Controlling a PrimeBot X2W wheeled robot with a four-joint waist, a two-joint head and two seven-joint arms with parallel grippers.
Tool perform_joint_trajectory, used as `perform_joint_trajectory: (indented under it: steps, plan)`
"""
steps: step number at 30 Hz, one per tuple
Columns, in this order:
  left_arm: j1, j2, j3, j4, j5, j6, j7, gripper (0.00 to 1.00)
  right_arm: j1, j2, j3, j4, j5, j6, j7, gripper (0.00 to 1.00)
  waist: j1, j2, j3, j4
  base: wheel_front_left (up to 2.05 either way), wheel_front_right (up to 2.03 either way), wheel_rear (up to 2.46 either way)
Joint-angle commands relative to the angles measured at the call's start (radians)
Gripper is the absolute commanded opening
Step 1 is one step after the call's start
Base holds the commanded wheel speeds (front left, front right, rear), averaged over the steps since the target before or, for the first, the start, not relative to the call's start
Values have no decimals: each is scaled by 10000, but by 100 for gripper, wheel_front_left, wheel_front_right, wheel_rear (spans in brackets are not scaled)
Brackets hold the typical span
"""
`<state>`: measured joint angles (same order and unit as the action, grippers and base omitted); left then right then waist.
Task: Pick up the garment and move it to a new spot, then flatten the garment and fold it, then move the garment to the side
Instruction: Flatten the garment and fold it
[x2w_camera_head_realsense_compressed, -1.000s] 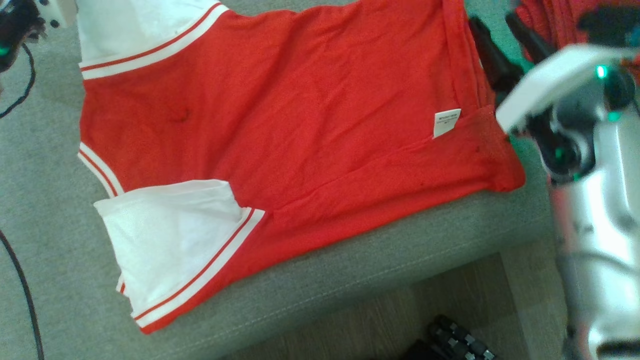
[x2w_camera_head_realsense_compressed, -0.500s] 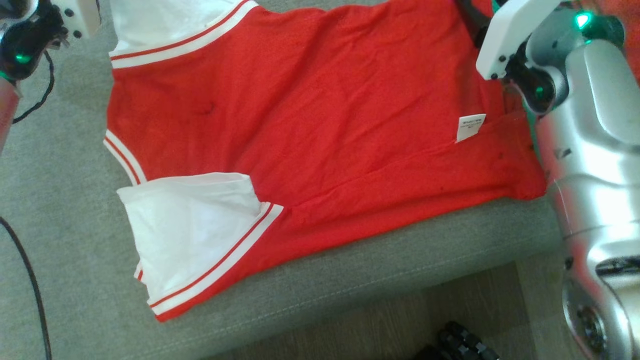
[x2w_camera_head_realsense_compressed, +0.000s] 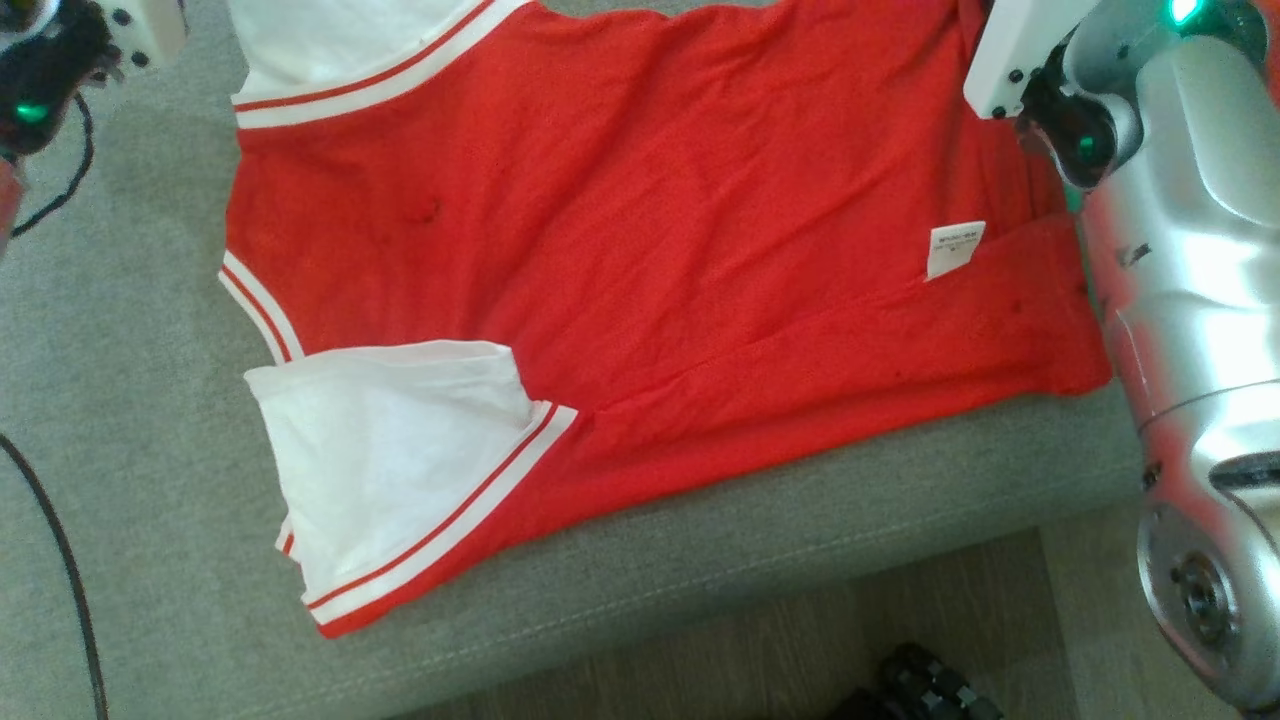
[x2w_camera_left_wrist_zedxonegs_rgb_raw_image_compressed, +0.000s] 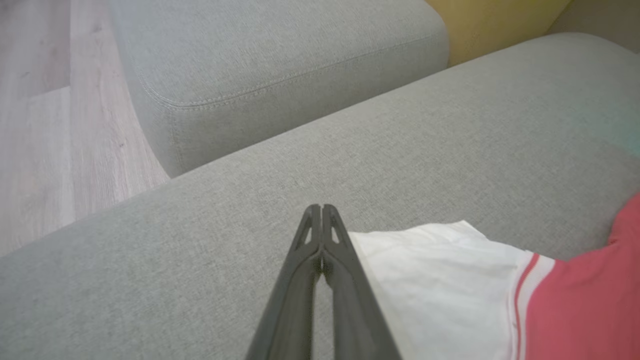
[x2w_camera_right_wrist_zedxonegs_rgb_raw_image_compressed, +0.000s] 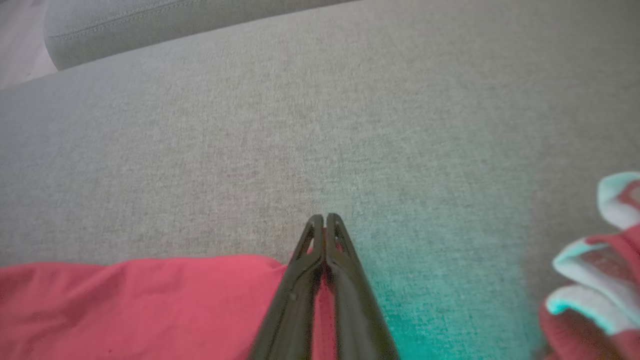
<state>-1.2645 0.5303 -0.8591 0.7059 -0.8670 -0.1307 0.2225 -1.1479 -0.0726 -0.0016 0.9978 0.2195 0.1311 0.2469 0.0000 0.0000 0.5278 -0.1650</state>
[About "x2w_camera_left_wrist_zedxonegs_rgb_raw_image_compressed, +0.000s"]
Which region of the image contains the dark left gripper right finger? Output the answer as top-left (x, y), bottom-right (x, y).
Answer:
top-left (322, 203), bottom-right (402, 360)

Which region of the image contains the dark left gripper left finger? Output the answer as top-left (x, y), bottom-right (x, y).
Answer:
top-left (244, 203), bottom-right (322, 360)

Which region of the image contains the red shirt with white sleeves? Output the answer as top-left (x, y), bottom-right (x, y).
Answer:
top-left (347, 192), bottom-right (640, 360)

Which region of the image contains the large grey sofa seat cushion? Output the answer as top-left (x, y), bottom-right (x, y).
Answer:
top-left (0, 32), bottom-right (640, 360)

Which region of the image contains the small grey sofa cushion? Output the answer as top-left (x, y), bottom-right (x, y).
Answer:
top-left (107, 0), bottom-right (450, 179)

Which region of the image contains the yellow sofa backrest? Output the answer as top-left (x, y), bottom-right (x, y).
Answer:
top-left (425, 0), bottom-right (572, 68)

